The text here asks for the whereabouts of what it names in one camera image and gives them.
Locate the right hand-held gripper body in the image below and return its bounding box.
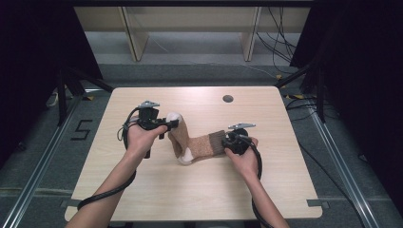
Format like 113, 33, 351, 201
221, 122, 257, 157

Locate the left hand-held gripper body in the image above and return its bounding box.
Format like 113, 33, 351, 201
127, 100, 167, 131

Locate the brown sock with white toe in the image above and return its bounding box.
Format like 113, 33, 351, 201
165, 111, 228, 166
167, 129, 194, 165

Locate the person's left hand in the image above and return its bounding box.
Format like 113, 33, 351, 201
125, 115, 169, 161

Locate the person's right hand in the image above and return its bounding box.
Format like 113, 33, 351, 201
223, 136, 259, 182

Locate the black metal stand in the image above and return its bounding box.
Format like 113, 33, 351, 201
274, 59, 328, 124
54, 66, 115, 127

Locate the light wooden shelf unit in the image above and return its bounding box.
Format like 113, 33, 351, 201
72, 6, 312, 63

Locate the black curtain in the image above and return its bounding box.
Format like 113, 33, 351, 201
289, 0, 403, 218
0, 0, 104, 167

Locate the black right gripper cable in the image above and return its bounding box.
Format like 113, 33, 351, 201
234, 132, 276, 228

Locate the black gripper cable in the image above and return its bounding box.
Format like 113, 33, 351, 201
76, 106, 152, 213
234, 132, 276, 228

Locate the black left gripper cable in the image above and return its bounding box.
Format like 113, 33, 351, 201
76, 106, 152, 213

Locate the black floor cable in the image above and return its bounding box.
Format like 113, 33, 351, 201
284, 94, 369, 228

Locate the metal floor rail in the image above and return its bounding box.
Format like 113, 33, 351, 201
0, 94, 84, 228
307, 106, 382, 228

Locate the bundle of black cables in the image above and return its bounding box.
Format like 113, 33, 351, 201
255, 7, 298, 76

